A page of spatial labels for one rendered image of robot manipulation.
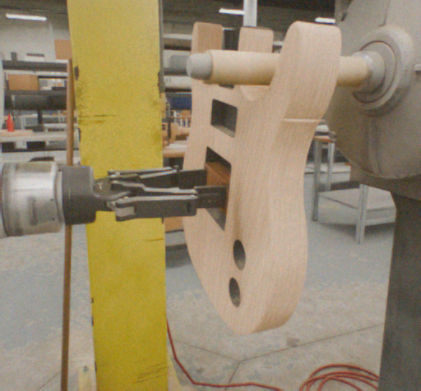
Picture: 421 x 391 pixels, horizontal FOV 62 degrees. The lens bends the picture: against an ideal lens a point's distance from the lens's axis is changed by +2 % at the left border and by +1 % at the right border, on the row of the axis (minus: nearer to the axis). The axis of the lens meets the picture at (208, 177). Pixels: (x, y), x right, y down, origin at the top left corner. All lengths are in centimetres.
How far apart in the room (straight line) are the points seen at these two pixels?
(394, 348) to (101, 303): 97
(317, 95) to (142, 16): 96
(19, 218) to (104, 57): 84
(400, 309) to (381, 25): 46
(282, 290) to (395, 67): 27
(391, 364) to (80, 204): 60
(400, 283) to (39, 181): 58
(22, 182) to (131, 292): 99
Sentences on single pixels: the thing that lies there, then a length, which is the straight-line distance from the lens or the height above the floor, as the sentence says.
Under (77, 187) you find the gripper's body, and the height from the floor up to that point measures 112.
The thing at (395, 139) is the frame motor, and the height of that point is 118.
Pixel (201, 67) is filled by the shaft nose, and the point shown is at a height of 125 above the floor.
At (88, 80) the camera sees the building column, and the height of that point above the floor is 129.
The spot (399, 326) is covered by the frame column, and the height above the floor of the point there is 84.
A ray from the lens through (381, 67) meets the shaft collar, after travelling 45.
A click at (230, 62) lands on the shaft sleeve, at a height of 125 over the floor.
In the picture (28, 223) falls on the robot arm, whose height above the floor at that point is 108.
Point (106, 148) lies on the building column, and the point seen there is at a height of 107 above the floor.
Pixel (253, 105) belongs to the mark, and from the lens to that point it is 40.
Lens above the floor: 121
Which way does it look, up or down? 12 degrees down
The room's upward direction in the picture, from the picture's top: straight up
